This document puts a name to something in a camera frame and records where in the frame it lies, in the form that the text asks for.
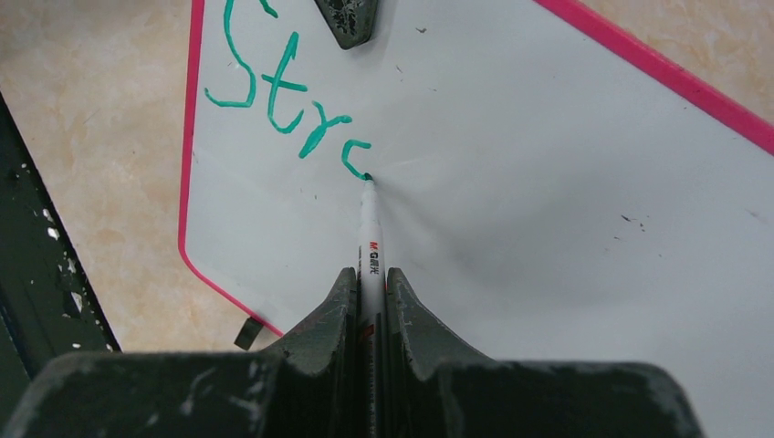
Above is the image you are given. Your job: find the pink framed whiteboard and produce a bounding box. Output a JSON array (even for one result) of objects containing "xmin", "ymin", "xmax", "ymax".
[{"xmin": 179, "ymin": 1, "xmax": 773, "ymax": 437}]

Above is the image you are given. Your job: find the green whiteboard marker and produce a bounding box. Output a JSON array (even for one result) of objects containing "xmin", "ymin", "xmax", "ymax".
[{"xmin": 358, "ymin": 173, "xmax": 385, "ymax": 437}]

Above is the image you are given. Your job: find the black whiteboard foot clip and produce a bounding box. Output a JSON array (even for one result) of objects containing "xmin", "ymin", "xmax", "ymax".
[{"xmin": 234, "ymin": 317, "xmax": 264, "ymax": 351}]

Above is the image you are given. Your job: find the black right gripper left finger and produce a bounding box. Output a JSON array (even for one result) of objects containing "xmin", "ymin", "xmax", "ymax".
[{"xmin": 266, "ymin": 267, "xmax": 357, "ymax": 437}]

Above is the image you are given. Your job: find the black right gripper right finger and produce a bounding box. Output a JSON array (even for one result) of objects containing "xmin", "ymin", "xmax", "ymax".
[{"xmin": 386, "ymin": 267, "xmax": 490, "ymax": 437}]

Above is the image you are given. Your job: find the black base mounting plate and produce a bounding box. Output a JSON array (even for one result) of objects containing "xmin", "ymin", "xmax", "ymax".
[{"xmin": 1, "ymin": 103, "xmax": 120, "ymax": 422}]

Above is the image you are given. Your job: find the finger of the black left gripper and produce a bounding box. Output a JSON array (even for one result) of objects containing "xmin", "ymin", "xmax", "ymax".
[{"xmin": 315, "ymin": 0, "xmax": 379, "ymax": 50}]

